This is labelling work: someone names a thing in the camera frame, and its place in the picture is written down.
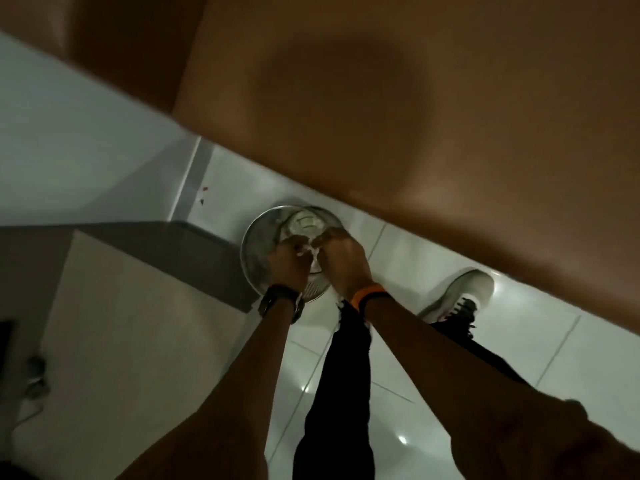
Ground person's right hand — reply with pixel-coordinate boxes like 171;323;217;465
311;228;376;299

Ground person's left hand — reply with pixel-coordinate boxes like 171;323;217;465
267;236;315;293

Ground brown sofa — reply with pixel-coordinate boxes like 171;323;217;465
0;0;640;337

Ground person's left forearm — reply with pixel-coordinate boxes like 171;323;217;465
115;298;297;480

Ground person's right forearm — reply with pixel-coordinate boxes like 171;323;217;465
363;293;640;480

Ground black wristwatch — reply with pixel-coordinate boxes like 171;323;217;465
257;283;307;325

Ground orange wristband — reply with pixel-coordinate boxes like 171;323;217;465
349;283;393;314

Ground white sneaker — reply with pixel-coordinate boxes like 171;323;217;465
417;268;497;326

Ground black trousers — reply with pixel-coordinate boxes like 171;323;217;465
291;298;532;480

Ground white side cabinet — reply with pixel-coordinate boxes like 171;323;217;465
9;229;252;480

